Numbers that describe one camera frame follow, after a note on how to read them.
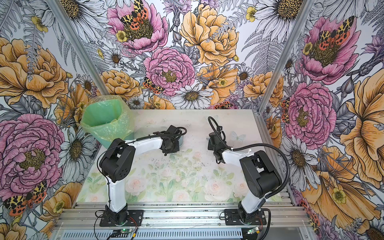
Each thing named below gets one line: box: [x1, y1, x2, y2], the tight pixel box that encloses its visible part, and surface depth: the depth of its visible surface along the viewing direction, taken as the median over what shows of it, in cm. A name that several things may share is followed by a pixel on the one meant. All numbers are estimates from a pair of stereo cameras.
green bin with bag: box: [80, 95, 135, 149], surface depth 87 cm
